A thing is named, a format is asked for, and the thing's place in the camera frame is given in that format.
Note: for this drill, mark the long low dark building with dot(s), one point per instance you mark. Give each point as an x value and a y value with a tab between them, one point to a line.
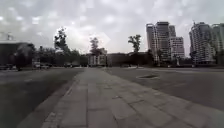
116	59

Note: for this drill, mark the low pale building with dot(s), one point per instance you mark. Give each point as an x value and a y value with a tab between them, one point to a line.
96	60

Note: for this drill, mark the slim tree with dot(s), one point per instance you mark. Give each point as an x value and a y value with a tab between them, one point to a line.
94	45

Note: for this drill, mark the tree with round crown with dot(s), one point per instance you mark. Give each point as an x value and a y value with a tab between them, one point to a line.
135	41

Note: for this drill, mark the dark rectangular ground patch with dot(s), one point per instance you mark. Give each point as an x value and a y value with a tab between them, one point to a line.
147	76

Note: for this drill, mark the grey stone slab path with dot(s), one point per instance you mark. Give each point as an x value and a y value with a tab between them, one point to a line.
100	100

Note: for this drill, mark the tall dark tree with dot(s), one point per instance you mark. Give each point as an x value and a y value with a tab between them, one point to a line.
61	41

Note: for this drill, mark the cluster of tall tower buildings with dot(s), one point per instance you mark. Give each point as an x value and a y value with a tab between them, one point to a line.
163	40

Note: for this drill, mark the row of dark trees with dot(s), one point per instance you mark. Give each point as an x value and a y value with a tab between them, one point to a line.
50	56

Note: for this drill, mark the dark grey paved ground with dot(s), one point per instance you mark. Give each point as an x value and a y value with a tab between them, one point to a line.
26	90
186	85

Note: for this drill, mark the tall tower building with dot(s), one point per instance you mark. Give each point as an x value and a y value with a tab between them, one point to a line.
205	41

